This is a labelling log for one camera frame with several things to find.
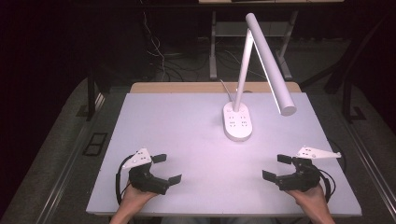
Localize white lamp cable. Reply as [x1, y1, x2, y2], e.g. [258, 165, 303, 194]
[219, 78, 235, 103]

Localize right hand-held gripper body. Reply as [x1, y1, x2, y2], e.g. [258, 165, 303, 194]
[275, 146, 342, 192]

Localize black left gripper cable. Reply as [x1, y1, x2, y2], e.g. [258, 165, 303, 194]
[115, 154, 134, 205]

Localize white desk lamp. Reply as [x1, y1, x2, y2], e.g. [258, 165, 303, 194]
[222, 12, 297, 143]

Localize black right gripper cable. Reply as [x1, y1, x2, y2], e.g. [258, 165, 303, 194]
[312, 166, 338, 203]

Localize cables on floor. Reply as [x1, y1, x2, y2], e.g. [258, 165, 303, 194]
[141, 10, 209, 82]

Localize person's left hand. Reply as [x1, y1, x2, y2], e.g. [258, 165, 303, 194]
[118, 182, 157, 217]

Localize black stand leg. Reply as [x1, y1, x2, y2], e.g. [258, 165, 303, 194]
[341, 77, 368, 124]

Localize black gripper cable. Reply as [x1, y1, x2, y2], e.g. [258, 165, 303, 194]
[312, 166, 338, 203]
[115, 154, 134, 205]

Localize person's right hand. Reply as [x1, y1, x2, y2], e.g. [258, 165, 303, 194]
[286, 184, 330, 217]

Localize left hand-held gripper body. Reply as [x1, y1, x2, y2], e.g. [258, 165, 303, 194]
[121, 147, 171, 196]

